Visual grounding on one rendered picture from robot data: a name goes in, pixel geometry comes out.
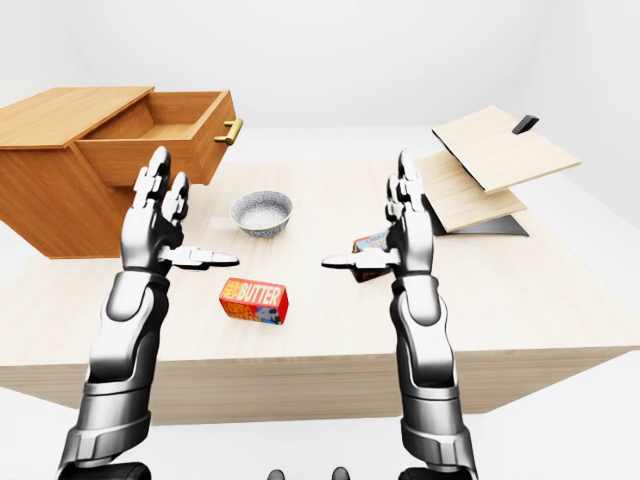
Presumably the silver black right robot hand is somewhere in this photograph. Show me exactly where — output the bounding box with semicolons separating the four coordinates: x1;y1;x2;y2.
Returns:
320;149;436;281

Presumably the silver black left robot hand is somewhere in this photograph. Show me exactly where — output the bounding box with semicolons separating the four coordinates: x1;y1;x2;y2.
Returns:
120;145;241;274

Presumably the open wooden drawer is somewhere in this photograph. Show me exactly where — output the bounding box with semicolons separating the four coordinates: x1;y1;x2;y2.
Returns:
73;90;238;188

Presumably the wooden cabinet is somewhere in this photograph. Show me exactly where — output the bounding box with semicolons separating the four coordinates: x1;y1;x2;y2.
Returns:
0;86;156;260

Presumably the brown chocolate box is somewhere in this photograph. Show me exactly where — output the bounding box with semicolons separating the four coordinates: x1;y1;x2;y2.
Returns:
351;228;393;284

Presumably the pale wooden slat tray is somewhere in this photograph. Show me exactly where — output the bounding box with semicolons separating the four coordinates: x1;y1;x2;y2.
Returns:
415;104;583;238

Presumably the grey patterned bowl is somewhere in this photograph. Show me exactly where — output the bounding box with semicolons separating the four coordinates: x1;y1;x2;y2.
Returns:
229;190;294;239

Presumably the red butter box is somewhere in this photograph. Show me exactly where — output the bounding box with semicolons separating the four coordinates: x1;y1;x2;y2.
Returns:
218;277;290;326

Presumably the brass drawer handle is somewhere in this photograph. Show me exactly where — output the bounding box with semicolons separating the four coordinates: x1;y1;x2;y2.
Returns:
213;117;244;147

